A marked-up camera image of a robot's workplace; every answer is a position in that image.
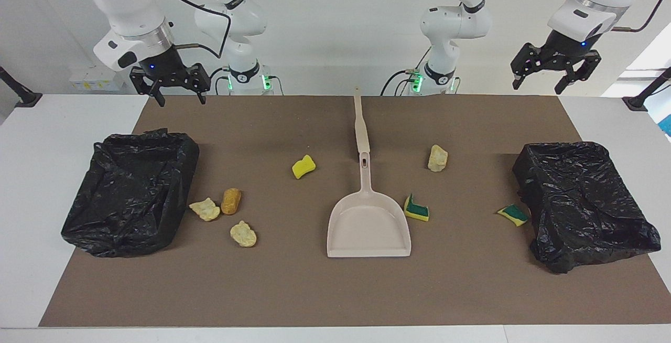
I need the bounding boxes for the black base cable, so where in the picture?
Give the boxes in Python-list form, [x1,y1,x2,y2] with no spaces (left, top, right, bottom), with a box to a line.
[380,47,433,96]
[209,67,231,96]

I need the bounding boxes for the beige hand brush black bristles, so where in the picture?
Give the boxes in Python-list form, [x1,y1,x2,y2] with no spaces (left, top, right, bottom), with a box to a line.
[353,86,371,155]

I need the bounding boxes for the brown bread roll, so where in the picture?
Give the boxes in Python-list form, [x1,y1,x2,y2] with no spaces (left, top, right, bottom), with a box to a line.
[221,188,242,216]

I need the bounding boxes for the white background box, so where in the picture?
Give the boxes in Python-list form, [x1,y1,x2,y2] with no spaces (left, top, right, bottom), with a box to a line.
[69,66,126,92]

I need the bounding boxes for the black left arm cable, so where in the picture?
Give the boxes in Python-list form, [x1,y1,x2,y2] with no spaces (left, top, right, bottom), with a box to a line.
[611,0,671,33]

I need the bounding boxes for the brown table mat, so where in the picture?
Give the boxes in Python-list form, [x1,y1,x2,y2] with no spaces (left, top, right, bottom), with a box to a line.
[39,95,671,328]

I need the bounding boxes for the pale crumpled bread chunk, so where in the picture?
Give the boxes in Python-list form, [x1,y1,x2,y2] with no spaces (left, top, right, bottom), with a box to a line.
[230,220,258,248]

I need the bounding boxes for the black left base cable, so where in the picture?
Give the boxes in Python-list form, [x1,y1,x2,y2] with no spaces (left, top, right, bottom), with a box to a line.
[380,47,433,96]

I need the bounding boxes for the beige plastic dustpan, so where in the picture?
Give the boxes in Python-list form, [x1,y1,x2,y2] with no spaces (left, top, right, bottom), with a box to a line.
[327,152,412,258]

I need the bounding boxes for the pale rock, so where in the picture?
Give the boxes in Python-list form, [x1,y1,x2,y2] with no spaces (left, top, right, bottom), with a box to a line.
[427,144,449,173]

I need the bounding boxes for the pale yellow crumpled lump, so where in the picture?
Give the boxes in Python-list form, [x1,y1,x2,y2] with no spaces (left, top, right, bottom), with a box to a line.
[189,197,221,222]

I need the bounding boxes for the all yellow sponge piece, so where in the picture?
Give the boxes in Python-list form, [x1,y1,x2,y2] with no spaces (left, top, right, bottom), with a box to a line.
[291,155,317,180]

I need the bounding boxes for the black bag lined trash bin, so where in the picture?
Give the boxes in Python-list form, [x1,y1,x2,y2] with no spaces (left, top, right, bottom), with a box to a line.
[61,128,200,258]
[512,141,662,274]

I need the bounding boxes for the black clamp stand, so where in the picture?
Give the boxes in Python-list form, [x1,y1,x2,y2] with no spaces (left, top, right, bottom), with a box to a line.
[0,66,42,109]
[622,66,671,112]

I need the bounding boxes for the black right base cable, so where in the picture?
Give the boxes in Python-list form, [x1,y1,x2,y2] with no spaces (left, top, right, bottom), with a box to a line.
[209,67,231,96]

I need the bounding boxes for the green yellow sponge piece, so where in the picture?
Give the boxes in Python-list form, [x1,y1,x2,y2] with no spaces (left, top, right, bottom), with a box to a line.
[403,194,430,222]
[497,204,529,227]

